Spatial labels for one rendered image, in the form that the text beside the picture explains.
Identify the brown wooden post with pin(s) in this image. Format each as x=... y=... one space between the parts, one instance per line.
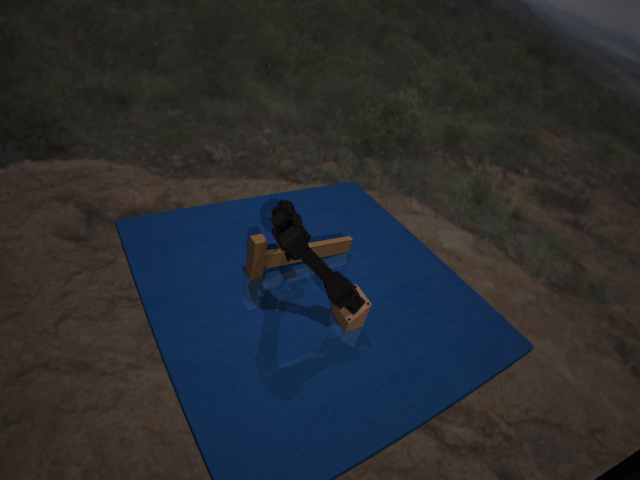
x=256 y=256

